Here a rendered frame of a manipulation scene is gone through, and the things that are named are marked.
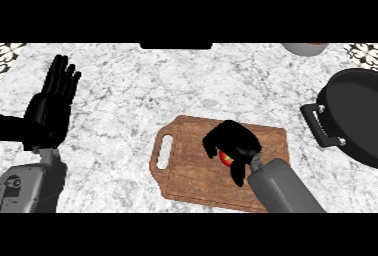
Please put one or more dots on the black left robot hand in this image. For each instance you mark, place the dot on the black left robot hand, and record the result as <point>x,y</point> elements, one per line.
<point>47,110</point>

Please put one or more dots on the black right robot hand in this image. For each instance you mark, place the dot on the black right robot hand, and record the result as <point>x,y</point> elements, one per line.
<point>236,140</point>

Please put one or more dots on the red tomato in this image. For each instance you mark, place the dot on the red tomato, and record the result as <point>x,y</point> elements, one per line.
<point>226,159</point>

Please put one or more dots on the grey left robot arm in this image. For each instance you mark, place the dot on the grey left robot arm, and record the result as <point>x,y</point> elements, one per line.
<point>32,186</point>

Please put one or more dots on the brown wooden cutting board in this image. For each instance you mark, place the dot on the brown wooden cutting board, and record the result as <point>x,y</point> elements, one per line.
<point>196,166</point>

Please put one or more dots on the grey round container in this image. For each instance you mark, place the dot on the grey round container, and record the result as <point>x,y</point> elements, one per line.
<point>304,48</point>

